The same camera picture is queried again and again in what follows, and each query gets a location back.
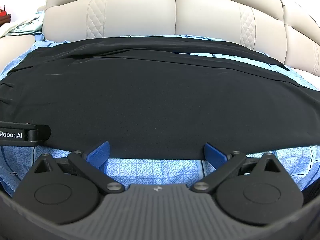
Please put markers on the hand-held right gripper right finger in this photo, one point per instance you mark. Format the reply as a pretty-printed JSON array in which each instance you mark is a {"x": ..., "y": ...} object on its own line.
[{"x": 214, "y": 155}]

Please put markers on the black pants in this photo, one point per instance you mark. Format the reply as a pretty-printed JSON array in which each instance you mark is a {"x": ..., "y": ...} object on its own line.
[{"x": 150, "y": 92}]

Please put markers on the white cloth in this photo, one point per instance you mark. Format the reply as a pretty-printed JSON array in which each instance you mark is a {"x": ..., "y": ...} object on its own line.
[{"x": 6, "y": 31}]

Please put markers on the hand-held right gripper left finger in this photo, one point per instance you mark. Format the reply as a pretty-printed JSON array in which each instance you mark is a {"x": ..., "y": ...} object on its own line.
[{"x": 98, "y": 155}]

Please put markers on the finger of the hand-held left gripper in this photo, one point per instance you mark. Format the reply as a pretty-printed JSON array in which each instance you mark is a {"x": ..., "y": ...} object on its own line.
[{"x": 41, "y": 132}]

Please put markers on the blue plaid blanket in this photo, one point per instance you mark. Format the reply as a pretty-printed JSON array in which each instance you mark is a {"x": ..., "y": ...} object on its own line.
[{"x": 140, "y": 167}]

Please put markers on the light green cloth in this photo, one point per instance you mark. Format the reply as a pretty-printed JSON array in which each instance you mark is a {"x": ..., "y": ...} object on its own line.
[{"x": 27, "y": 25}]

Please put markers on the brown wooden cabinet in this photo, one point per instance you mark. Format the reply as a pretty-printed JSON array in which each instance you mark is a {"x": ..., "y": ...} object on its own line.
[{"x": 4, "y": 20}]

